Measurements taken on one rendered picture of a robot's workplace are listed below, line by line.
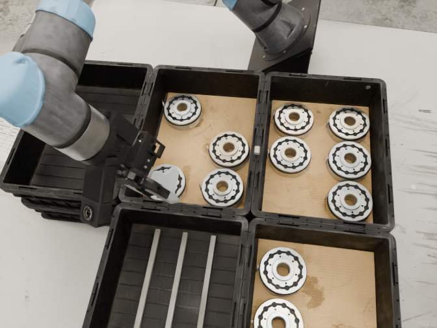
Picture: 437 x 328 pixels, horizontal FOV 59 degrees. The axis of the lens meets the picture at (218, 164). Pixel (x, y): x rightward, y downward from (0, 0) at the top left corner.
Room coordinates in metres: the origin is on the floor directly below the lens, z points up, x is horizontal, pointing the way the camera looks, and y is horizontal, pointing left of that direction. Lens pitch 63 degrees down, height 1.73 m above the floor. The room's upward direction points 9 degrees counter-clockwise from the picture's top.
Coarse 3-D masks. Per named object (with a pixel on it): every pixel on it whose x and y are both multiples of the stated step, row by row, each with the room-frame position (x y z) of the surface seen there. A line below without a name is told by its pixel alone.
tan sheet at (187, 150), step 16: (208, 96) 0.68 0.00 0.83; (224, 96) 0.68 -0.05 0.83; (208, 112) 0.63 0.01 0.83; (224, 112) 0.62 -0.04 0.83; (240, 112) 0.61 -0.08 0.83; (160, 128) 0.60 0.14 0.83; (192, 128) 0.59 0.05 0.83; (208, 128) 0.58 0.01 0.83; (224, 128) 0.57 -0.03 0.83; (240, 128) 0.56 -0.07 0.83; (176, 144) 0.54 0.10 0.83; (192, 144) 0.53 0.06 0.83; (208, 144) 0.53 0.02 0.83; (160, 160) 0.50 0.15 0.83; (176, 160) 0.50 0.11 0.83; (192, 160) 0.49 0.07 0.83; (208, 160) 0.48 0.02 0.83; (192, 176) 0.44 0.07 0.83; (240, 176) 0.42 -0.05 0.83; (192, 192) 0.40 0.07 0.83; (240, 208) 0.34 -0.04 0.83
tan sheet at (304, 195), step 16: (272, 112) 0.60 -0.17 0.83; (320, 112) 0.57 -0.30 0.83; (368, 112) 0.55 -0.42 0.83; (272, 128) 0.55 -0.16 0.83; (320, 128) 0.52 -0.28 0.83; (320, 144) 0.48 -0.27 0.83; (368, 144) 0.45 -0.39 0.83; (320, 160) 0.43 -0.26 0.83; (272, 176) 0.41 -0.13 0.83; (304, 176) 0.39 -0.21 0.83; (320, 176) 0.39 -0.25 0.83; (368, 176) 0.37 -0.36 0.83; (272, 192) 0.36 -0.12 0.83; (288, 192) 0.36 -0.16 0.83; (304, 192) 0.35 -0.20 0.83; (320, 192) 0.35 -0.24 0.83; (272, 208) 0.32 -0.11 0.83; (288, 208) 0.32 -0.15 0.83; (304, 208) 0.31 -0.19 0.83; (320, 208) 0.30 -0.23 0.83
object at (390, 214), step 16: (320, 80) 0.61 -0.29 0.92; (336, 80) 0.60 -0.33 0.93; (352, 80) 0.59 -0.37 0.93; (368, 80) 0.58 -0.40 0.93; (384, 96) 0.53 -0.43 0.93; (384, 112) 0.49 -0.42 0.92; (384, 128) 0.44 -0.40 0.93; (384, 144) 0.40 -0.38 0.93; (256, 160) 0.41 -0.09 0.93; (384, 160) 0.36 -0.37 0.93; (256, 176) 0.37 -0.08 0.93; (384, 176) 0.32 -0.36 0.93; (256, 192) 0.33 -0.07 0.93; (256, 208) 0.29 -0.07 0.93; (320, 224) 0.24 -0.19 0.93; (336, 224) 0.23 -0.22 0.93; (368, 224) 0.22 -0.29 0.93
